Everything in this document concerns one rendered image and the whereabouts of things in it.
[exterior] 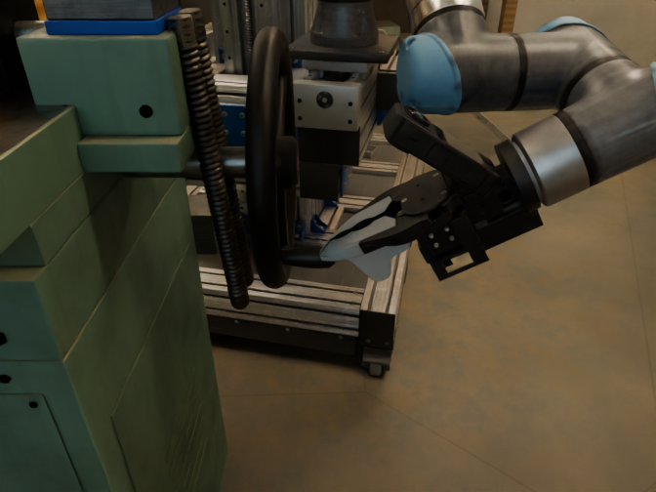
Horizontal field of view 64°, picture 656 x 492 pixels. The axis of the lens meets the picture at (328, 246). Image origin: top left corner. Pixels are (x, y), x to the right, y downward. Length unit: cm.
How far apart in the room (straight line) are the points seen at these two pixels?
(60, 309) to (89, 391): 10
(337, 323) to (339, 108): 56
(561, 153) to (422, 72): 14
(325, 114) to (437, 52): 58
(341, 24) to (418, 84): 67
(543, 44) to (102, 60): 41
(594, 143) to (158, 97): 39
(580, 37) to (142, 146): 43
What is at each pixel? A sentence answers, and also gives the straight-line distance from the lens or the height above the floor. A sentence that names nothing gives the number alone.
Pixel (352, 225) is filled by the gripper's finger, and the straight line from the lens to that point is 53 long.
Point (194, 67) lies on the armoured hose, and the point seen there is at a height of 93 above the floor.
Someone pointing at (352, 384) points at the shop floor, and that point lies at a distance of 144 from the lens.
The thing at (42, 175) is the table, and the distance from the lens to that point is 50.
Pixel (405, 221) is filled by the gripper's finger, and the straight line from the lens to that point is 49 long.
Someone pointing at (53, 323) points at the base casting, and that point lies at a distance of 51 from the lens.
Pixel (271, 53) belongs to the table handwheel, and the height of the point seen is 94.
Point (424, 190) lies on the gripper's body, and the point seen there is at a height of 83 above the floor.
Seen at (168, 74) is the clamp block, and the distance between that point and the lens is 52.
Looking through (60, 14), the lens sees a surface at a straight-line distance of 55.
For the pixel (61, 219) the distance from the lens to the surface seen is 52.
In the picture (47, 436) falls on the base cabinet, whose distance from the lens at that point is 62.
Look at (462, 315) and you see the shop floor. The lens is 169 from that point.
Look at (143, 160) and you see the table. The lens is 53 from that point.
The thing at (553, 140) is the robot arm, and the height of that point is 89.
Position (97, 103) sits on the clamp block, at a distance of 55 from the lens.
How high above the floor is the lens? 105
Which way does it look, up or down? 32 degrees down
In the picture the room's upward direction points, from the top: straight up
